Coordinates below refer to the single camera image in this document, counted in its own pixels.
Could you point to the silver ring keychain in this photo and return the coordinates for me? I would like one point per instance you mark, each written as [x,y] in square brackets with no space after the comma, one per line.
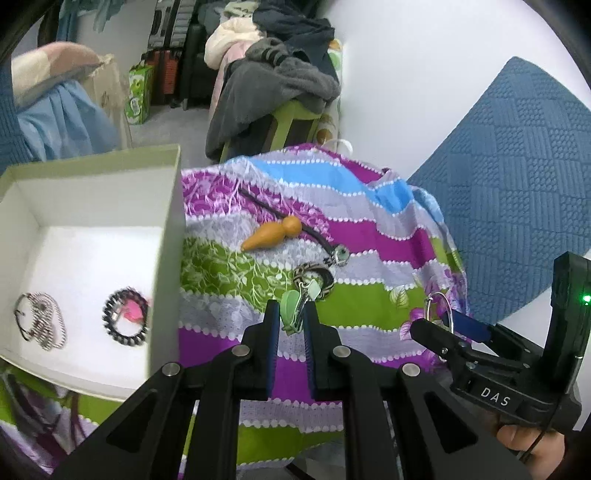
[438,309]

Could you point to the open green cardboard box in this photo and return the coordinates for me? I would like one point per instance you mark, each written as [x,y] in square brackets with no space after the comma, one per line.
[79,230]

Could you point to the large blue textured cushion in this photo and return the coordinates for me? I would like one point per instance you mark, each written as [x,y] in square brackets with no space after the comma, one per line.
[13,147]

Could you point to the small blue textured cushion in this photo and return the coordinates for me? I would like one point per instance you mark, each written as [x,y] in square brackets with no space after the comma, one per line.
[513,183]

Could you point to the dark navy jacket pile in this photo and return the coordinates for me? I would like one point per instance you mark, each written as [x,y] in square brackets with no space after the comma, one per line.
[306,38]

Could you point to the green printed shopping bag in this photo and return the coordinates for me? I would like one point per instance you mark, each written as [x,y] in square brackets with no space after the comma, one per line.
[140,80]

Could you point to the cream fluffy blanket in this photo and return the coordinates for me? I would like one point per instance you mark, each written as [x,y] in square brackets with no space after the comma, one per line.
[227,34]

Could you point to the colourful striped floral quilt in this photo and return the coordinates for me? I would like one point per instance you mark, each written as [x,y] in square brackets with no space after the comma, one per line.
[384,241]

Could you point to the red suitcase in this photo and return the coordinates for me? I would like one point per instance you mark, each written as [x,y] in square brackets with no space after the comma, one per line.
[164,65]

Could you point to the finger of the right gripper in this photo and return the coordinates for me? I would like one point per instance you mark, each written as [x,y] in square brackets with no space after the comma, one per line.
[441,342]
[471,328]

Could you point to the grey hard suitcase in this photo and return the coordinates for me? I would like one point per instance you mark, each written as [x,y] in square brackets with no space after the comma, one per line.
[170,24]

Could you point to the light blue bed sheet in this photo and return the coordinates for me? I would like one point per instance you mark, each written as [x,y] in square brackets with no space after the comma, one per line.
[65,123]

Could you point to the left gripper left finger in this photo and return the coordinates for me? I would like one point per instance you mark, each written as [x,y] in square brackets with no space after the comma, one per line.
[242,372]

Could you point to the patterned woven bangle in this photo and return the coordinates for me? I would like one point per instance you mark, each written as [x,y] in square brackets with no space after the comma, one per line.
[314,281]

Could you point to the green stool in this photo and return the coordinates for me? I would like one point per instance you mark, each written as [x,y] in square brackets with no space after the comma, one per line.
[291,124]

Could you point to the right hand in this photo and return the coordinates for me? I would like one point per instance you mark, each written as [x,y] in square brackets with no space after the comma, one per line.
[546,455]

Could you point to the pink charm jewelry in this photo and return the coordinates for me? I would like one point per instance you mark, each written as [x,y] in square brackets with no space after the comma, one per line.
[132,311]

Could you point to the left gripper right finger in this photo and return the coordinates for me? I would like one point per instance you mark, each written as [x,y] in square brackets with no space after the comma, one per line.
[339,373]

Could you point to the green jade pendant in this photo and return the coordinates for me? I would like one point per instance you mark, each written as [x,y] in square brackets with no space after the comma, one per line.
[290,304]

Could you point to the grey blanket on stool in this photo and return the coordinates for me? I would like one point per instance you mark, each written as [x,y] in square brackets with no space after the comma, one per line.
[259,83]

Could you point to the pink cream pillow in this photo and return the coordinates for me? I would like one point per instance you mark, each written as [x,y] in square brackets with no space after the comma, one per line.
[37,71]

